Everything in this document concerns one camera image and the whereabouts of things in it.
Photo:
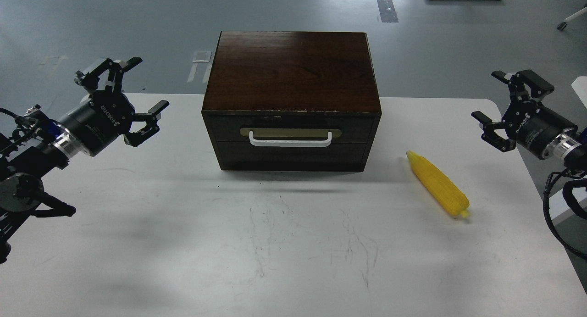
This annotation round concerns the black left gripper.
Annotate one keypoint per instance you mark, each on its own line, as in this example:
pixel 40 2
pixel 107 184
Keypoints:
pixel 106 114

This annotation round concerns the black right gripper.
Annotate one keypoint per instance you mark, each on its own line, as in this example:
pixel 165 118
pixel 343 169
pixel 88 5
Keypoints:
pixel 526 121

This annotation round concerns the yellow corn cob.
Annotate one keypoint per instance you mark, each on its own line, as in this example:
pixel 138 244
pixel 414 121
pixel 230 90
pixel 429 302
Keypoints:
pixel 442 189

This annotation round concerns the wooden drawer with white handle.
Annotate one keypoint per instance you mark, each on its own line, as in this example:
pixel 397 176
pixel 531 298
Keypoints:
pixel 231 128

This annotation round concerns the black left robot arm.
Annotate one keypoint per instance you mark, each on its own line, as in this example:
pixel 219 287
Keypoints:
pixel 39 144

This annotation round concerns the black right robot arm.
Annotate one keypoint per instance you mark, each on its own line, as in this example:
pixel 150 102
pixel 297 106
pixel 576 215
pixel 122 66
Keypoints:
pixel 571 150

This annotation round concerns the dark wooden drawer cabinet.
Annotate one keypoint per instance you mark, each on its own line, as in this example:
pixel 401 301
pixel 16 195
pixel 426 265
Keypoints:
pixel 302 73

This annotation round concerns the white chair leg with caster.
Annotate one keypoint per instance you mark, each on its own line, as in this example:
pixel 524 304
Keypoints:
pixel 562 25

